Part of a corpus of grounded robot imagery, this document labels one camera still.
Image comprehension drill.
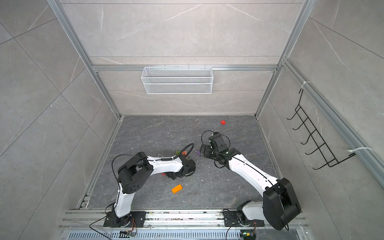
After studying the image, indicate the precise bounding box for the white wire mesh basket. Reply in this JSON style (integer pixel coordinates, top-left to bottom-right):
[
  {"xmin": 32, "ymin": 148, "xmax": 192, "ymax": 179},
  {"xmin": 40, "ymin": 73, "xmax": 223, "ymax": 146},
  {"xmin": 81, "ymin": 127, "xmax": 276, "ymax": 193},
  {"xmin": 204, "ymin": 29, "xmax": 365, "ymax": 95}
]
[{"xmin": 141, "ymin": 67, "xmax": 214, "ymax": 95}]

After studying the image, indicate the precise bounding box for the orange-yellow rectangular block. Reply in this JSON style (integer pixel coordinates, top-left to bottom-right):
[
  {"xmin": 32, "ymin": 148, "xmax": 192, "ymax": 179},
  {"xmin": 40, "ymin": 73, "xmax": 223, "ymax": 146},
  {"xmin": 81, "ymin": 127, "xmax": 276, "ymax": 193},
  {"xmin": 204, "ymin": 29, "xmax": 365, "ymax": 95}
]
[{"xmin": 171, "ymin": 184, "xmax": 183, "ymax": 194}]

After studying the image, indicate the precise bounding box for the aluminium mounting rail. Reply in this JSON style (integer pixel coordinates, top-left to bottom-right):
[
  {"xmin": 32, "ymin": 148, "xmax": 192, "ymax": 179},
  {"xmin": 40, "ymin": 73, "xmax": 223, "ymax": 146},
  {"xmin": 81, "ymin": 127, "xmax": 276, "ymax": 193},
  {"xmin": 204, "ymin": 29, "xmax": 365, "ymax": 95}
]
[{"xmin": 59, "ymin": 210, "xmax": 309, "ymax": 238}]

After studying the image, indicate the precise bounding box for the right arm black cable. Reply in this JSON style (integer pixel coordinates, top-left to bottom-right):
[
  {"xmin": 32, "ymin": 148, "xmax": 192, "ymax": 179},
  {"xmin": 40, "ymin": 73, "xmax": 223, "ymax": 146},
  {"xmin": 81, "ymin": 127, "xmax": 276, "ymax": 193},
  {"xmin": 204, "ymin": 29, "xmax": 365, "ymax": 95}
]
[{"xmin": 200, "ymin": 129, "xmax": 232, "ymax": 169}]

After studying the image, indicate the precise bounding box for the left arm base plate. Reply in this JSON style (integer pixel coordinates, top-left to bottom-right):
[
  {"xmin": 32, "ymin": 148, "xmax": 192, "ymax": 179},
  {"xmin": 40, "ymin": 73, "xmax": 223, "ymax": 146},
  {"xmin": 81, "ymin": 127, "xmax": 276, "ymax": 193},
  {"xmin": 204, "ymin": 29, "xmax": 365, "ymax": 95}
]
[{"xmin": 103, "ymin": 211, "xmax": 147, "ymax": 228}]

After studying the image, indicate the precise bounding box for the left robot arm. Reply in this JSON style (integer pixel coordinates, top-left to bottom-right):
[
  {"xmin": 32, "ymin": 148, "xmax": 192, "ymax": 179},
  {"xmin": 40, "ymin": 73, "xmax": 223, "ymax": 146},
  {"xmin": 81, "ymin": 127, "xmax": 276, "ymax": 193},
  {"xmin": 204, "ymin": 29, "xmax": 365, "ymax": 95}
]
[{"xmin": 113, "ymin": 152, "xmax": 196, "ymax": 220}]

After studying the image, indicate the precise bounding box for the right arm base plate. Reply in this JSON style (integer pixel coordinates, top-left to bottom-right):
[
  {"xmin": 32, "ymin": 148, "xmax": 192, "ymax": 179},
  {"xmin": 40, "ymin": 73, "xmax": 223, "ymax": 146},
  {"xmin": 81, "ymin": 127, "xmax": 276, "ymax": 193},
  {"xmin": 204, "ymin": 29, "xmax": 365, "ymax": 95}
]
[{"xmin": 222, "ymin": 210, "xmax": 265, "ymax": 228}]

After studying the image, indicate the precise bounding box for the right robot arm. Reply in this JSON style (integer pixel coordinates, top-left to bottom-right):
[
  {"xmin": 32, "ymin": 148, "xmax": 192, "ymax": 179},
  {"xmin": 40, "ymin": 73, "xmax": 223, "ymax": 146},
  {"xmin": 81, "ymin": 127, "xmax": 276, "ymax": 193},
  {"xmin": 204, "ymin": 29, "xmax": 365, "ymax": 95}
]
[{"xmin": 200, "ymin": 144, "xmax": 302, "ymax": 231}]

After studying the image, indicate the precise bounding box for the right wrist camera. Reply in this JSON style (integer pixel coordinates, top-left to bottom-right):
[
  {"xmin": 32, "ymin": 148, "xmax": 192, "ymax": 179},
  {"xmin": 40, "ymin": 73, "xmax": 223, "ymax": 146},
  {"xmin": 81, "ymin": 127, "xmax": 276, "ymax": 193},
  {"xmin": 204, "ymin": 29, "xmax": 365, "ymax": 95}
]
[{"xmin": 209, "ymin": 132, "xmax": 230, "ymax": 153}]

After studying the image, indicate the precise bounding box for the black wire hook rack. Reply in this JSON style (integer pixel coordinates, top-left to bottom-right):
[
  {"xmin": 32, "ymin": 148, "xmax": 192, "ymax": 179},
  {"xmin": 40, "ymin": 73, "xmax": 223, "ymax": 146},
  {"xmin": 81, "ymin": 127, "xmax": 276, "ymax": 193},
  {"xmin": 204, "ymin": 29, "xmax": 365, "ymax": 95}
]
[{"xmin": 287, "ymin": 89, "xmax": 356, "ymax": 170}]

